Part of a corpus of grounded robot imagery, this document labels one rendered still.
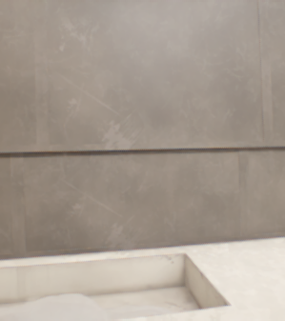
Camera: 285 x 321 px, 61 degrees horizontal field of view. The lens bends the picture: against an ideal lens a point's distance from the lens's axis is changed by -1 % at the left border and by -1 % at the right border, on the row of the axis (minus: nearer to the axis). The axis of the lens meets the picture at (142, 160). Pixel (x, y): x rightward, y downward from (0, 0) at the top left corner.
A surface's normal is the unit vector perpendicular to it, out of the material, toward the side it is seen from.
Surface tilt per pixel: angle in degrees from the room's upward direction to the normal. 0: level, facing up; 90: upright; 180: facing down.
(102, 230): 90
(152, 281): 90
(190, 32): 90
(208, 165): 90
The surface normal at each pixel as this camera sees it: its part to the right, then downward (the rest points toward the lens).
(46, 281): 0.14, -0.01
